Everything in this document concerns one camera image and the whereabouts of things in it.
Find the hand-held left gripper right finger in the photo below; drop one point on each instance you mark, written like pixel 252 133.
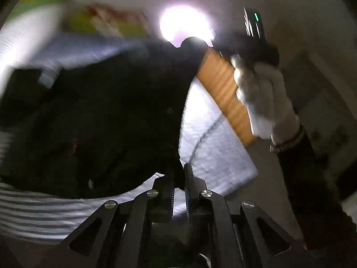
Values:
pixel 195 201

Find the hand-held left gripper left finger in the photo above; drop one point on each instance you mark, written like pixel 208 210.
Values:
pixel 162 199

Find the black pants with red waistband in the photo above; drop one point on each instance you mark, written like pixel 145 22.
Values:
pixel 111 117

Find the person's right forearm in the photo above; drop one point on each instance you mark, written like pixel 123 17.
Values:
pixel 312 195

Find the person's right hand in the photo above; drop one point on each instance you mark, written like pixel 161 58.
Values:
pixel 265 97

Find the blue striped quilted blanket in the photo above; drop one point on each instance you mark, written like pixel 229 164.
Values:
pixel 217 156

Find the wooden slatted headboard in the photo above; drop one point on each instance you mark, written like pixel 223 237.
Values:
pixel 223 89

